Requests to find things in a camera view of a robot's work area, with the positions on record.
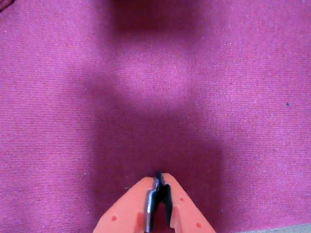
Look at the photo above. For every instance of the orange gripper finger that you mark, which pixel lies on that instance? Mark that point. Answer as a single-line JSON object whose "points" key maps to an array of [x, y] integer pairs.
{"points": [[184, 208], [126, 208]]}

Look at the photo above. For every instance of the maroon cloth trousers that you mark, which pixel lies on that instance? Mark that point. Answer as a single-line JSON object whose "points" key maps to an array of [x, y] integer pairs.
{"points": [[155, 97]]}

